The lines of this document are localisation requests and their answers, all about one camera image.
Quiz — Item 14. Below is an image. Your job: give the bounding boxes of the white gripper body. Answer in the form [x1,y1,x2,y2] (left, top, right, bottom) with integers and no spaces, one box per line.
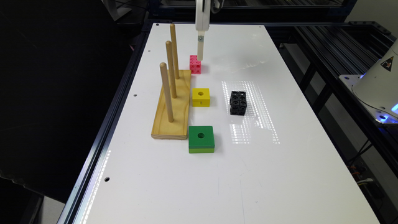
[195,0,223,32]

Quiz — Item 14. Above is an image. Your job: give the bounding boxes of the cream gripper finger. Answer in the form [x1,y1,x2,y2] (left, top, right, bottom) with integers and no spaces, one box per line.
[197,31,205,61]

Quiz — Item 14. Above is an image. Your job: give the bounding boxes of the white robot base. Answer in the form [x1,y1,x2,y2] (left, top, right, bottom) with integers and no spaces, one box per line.
[339,42,397,125]

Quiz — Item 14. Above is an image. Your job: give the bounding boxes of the pink perforated cube block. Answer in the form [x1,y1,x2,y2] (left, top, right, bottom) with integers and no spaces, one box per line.
[190,55,201,74]

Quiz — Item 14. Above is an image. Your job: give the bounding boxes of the middle wooden peg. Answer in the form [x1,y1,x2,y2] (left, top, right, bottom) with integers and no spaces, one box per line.
[165,40,177,98]

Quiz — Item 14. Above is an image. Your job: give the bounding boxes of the wooden peg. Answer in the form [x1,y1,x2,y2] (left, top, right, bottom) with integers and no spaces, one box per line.
[170,24,180,79]
[160,62,174,123]
[165,40,177,98]

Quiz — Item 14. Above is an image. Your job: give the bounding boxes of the far wooden peg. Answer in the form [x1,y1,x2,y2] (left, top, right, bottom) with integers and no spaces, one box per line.
[170,24,180,79]

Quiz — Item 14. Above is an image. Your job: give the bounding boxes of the near wooden peg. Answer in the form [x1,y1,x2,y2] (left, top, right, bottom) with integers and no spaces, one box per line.
[160,62,174,123]

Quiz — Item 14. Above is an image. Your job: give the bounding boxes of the yellow block with hole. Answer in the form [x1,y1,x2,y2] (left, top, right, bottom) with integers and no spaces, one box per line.
[192,88,210,107]

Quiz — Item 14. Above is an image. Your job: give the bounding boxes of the black perforated cube block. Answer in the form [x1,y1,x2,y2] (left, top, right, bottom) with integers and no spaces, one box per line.
[229,91,248,116]

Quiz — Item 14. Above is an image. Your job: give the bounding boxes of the wooden peg base board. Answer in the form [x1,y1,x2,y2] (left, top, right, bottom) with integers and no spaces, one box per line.
[151,70,191,140]

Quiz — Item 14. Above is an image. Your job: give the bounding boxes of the green block with hole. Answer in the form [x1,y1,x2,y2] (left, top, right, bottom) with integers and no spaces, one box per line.
[188,126,215,154]

